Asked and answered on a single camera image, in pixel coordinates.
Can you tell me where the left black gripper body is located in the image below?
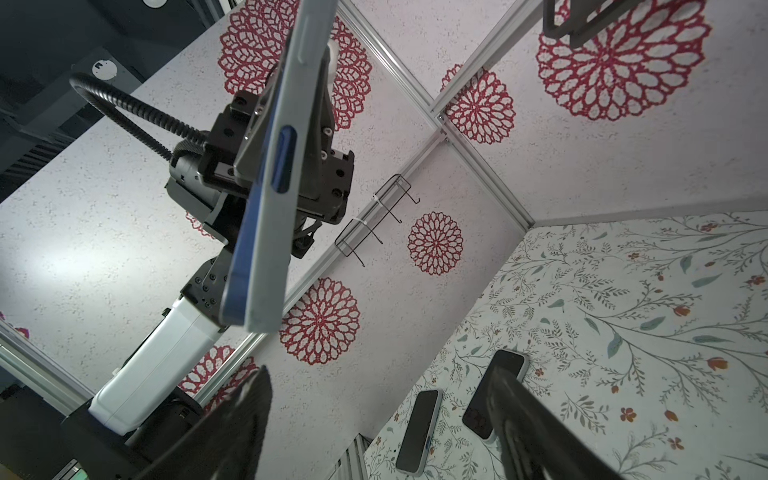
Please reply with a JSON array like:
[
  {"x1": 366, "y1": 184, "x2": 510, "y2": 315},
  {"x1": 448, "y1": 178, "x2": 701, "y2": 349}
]
[{"x1": 164, "y1": 89, "x2": 355, "y2": 259}]

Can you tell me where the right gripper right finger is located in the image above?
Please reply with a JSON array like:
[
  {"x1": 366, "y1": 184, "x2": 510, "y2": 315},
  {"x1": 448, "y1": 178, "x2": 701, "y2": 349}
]
[{"x1": 491, "y1": 377, "x2": 620, "y2": 479}]

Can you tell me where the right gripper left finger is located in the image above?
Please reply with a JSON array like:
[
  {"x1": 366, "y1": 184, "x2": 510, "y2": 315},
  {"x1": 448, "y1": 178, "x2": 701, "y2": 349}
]
[{"x1": 138, "y1": 366, "x2": 273, "y2": 479}]

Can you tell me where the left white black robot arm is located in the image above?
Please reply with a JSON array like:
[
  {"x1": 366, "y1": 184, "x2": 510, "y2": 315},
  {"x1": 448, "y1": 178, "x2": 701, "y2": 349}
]
[{"x1": 64, "y1": 77, "x2": 354, "y2": 479}]

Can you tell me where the black phone near left base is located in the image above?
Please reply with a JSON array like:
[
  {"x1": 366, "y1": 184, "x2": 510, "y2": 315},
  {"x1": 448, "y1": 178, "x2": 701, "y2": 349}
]
[{"x1": 395, "y1": 390, "x2": 443, "y2": 476}]

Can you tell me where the black phone near left wall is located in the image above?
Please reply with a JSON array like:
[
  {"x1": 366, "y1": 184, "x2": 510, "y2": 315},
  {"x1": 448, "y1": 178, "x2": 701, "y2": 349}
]
[{"x1": 462, "y1": 350, "x2": 530, "y2": 442}]

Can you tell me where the black wire wall rack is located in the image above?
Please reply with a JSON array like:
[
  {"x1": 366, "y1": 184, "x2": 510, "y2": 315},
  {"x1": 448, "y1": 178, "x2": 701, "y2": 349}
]
[{"x1": 334, "y1": 174, "x2": 420, "y2": 266}]

